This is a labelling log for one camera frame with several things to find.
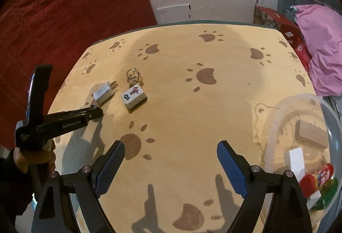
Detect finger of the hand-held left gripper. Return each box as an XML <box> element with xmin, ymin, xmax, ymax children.
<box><xmin>85</xmin><ymin>105</ymin><xmax>104</xmax><ymax>122</ymax></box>
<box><xmin>27</xmin><ymin>64</ymin><xmax>54</xmax><ymax>127</ymax></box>

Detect clear plastic bowl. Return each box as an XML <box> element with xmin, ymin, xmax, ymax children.
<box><xmin>260</xmin><ymin>92</ymin><xmax>342</xmax><ymax>233</ymax></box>

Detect metal key rings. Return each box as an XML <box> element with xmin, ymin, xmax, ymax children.
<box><xmin>126</xmin><ymin>68</ymin><xmax>145</xmax><ymax>87</ymax></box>

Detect pink pillow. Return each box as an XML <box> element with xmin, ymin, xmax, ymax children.
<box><xmin>292</xmin><ymin>4</ymin><xmax>342</xmax><ymax>97</ymax></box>

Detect white charger plug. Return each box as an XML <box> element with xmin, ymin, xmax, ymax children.
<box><xmin>93</xmin><ymin>80</ymin><xmax>119</xmax><ymax>105</ymax></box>

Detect wooden block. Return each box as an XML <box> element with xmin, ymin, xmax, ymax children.
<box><xmin>295</xmin><ymin>119</ymin><xmax>329</xmax><ymax>149</ymax></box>

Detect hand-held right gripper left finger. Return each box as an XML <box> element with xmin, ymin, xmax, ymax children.
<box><xmin>31</xmin><ymin>140</ymin><xmax>126</xmax><ymax>233</ymax></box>

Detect white mahjong tile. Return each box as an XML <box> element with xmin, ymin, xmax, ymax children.
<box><xmin>121</xmin><ymin>84</ymin><xmax>147</xmax><ymax>110</ymax></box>

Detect yellow paw print mat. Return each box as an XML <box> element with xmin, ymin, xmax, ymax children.
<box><xmin>32</xmin><ymin>22</ymin><xmax>332</xmax><ymax>233</ymax></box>

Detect red quilted blanket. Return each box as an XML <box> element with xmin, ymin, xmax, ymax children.
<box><xmin>0</xmin><ymin>0</ymin><xmax>158</xmax><ymax>151</ymax></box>

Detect long white box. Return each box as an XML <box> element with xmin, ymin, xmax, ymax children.
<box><xmin>289</xmin><ymin>147</ymin><xmax>305</xmax><ymax>179</ymax></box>

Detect person's left forearm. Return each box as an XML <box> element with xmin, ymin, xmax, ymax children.
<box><xmin>0</xmin><ymin>150</ymin><xmax>36</xmax><ymax>223</ymax></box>

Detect person's left hand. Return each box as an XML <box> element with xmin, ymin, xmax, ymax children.
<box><xmin>13</xmin><ymin>139</ymin><xmax>56</xmax><ymax>173</ymax></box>

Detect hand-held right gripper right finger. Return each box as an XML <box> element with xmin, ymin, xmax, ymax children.
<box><xmin>217</xmin><ymin>140</ymin><xmax>314</xmax><ymax>233</ymax></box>

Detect white wall panel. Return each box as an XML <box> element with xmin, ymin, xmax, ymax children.
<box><xmin>157</xmin><ymin>4</ymin><xmax>192</xmax><ymax>25</ymax></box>

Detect red round container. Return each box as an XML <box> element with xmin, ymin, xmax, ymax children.
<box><xmin>299</xmin><ymin>163</ymin><xmax>334</xmax><ymax>191</ymax></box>

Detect red cardboard box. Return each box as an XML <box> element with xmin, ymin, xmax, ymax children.
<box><xmin>253</xmin><ymin>6</ymin><xmax>313</xmax><ymax>73</ymax></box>

